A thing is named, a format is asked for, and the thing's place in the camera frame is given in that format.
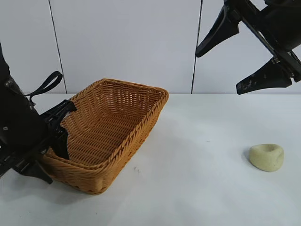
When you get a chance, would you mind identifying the right gripper speckled black finger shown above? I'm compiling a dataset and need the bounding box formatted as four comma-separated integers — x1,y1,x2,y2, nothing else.
236,57,293,95

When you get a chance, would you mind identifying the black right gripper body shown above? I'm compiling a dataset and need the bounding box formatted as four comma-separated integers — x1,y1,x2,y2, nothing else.
224,0,301,83

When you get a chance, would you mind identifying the right gripper smooth black finger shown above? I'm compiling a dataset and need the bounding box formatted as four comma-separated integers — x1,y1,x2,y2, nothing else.
195,4,240,58

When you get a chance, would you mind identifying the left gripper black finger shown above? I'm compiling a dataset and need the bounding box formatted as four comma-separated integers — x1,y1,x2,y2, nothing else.
48,126,70,160
20,161,54,185

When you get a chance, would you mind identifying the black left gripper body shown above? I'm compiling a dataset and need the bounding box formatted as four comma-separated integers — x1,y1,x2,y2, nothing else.
0,77,54,177

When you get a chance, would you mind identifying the brown woven wicker basket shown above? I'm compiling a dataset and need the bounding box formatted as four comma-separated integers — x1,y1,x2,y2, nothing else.
41,78,170,195

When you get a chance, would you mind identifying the pale yellow egg yolk pastry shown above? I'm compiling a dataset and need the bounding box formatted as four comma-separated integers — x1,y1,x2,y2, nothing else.
249,143,285,172

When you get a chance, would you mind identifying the black strap loop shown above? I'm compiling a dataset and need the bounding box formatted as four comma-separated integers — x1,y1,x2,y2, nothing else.
23,71,63,106

